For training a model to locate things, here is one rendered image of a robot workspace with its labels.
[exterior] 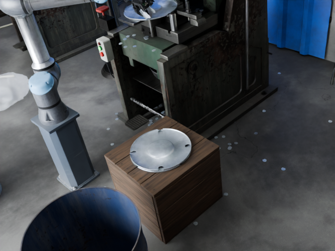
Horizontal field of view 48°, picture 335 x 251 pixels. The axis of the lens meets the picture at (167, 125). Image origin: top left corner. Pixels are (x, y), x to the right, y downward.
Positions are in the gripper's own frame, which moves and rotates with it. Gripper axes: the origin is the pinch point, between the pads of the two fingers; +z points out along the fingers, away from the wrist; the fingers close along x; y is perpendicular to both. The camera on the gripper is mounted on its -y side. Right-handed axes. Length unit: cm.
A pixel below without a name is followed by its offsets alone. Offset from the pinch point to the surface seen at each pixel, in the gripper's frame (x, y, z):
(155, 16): 3.4, -0.2, 3.0
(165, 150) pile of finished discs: -50, 41, 24
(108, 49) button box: -17.9, -30.8, 16.1
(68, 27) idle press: 6, -162, 64
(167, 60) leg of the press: -12.4, 16.1, 13.1
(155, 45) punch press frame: -6.9, 2.5, 13.3
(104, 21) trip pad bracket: -6.3, -39.1, 7.6
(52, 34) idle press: -8, -163, 57
